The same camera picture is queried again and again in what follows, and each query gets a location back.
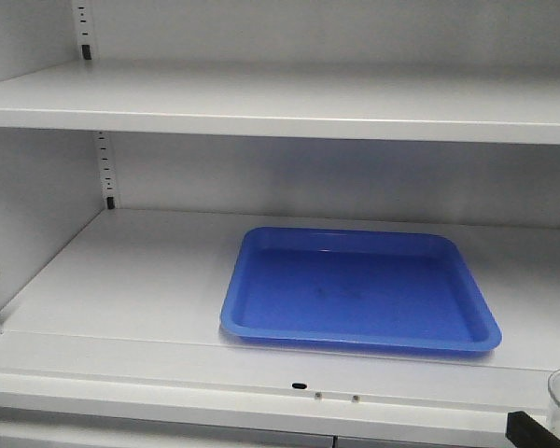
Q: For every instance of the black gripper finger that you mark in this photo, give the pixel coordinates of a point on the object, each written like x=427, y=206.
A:
x=525, y=432

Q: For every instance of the upper grey cabinet shelf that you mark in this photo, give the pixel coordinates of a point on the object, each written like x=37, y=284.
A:
x=335, y=101

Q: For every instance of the grey cabinet shelf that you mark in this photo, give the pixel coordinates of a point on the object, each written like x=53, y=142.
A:
x=335, y=101
x=124, y=322

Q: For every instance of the lower grey cabinet shelf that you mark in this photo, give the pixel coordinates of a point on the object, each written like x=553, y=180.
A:
x=124, y=322

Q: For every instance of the blue plastic tray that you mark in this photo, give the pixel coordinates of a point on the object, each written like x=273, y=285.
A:
x=378, y=290

